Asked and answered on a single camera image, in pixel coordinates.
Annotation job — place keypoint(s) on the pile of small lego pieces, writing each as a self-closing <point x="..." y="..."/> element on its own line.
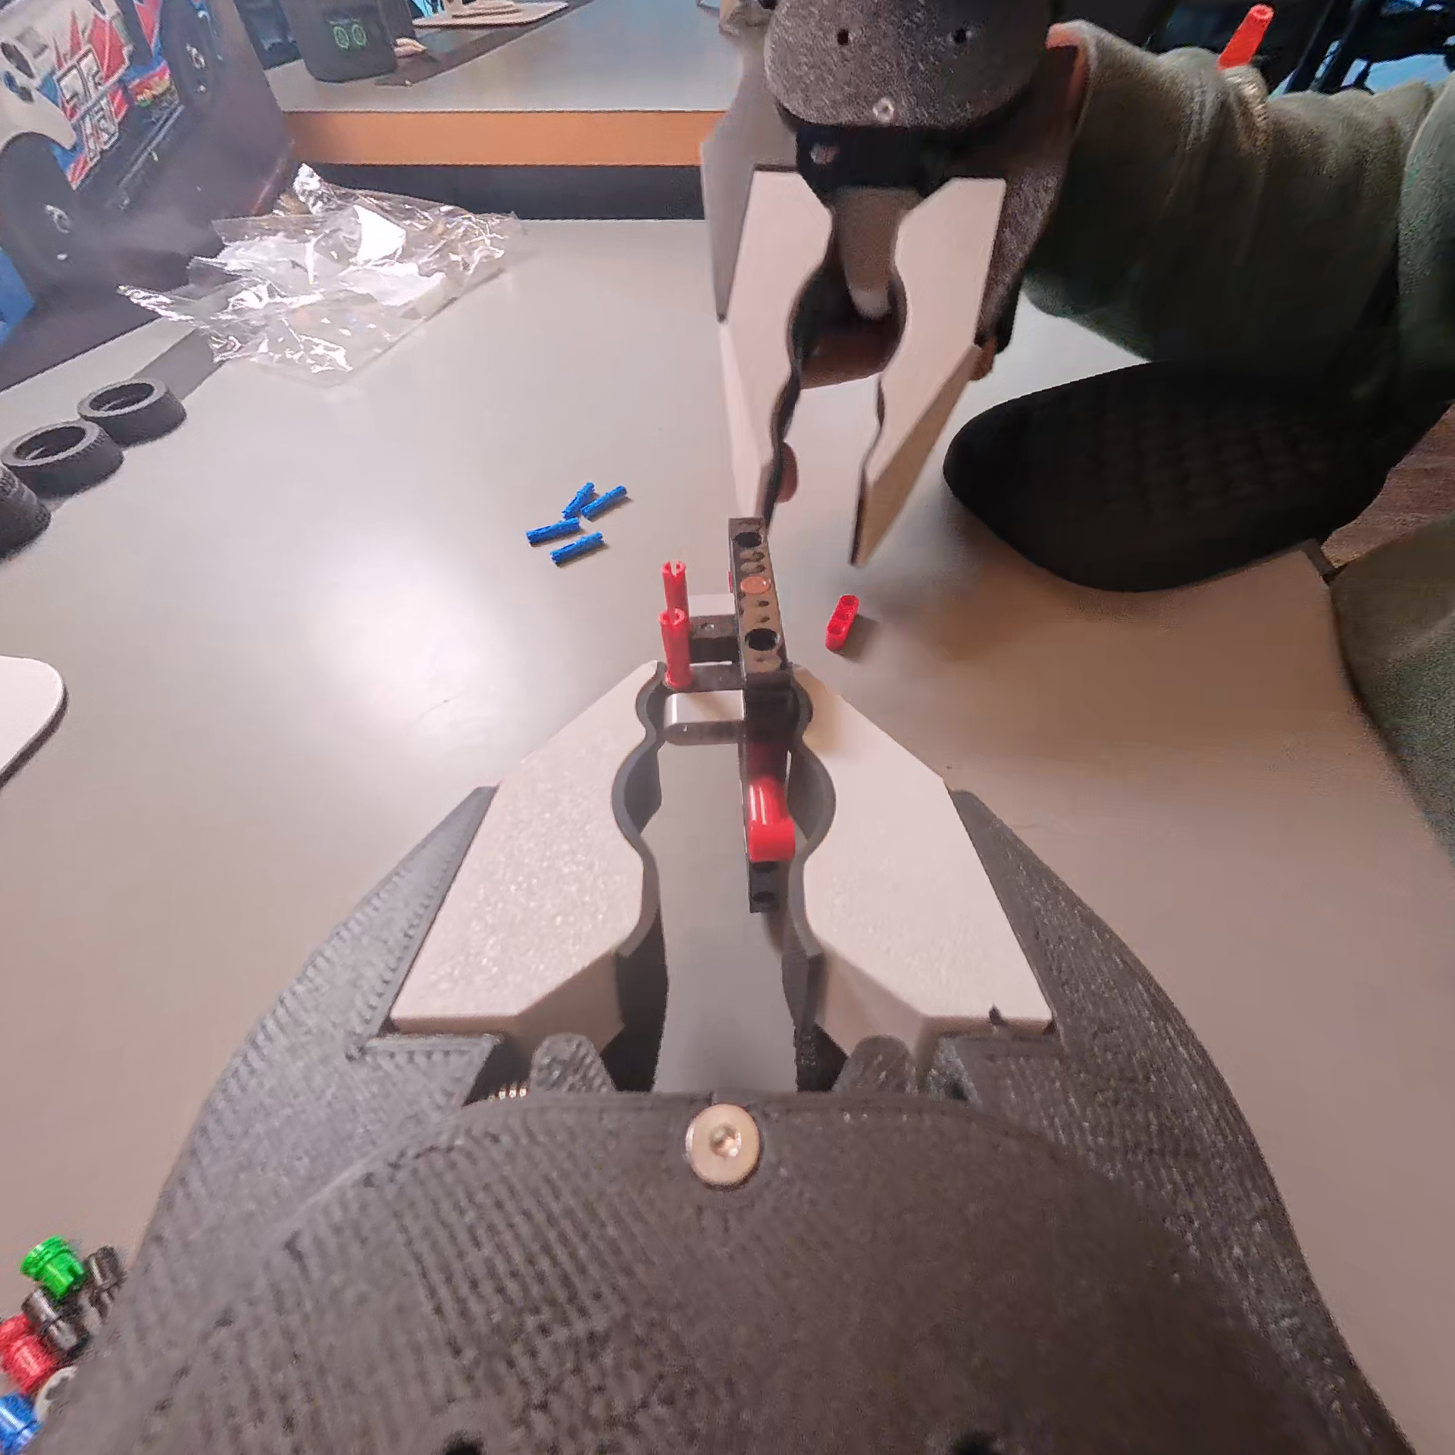
<point x="45" y="1330"/>

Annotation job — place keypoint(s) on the blue lego pin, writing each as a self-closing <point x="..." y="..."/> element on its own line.
<point x="576" y="500"/>
<point x="550" y="530"/>
<point x="576" y="549"/>
<point x="604" y="500"/>

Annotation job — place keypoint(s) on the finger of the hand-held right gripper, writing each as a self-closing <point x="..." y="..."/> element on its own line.
<point x="942" y="294"/>
<point x="772" y="261"/>

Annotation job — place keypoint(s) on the lego car set box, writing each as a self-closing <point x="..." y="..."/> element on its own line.
<point x="102" y="159"/>

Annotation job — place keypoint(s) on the black office chair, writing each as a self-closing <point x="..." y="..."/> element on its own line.
<point x="1363" y="39"/>

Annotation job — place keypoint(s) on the white book stand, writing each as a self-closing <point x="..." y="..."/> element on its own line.
<point x="22" y="710"/>

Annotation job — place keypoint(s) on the empty clear plastic wrap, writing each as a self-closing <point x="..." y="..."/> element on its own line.
<point x="329" y="272"/>

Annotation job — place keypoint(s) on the black lego frame assembly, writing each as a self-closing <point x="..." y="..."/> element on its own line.
<point x="760" y="635"/>

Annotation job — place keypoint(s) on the orange traffic cone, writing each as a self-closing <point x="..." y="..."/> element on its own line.
<point x="1243" y="33"/>

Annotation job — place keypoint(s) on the person's right hand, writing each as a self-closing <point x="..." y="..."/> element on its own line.
<point x="852" y="346"/>

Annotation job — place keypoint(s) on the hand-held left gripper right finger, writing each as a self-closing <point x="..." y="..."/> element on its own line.
<point x="919" y="909"/>

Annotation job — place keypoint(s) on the person's right forearm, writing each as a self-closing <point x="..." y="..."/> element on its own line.
<point x="1228" y="204"/>

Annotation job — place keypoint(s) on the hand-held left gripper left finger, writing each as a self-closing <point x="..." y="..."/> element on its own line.
<point x="523" y="909"/>

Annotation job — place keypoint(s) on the red lego beam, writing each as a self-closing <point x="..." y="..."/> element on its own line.
<point x="841" y="621"/>

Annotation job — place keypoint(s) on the light wooden stand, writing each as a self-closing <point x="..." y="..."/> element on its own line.
<point x="476" y="8"/>

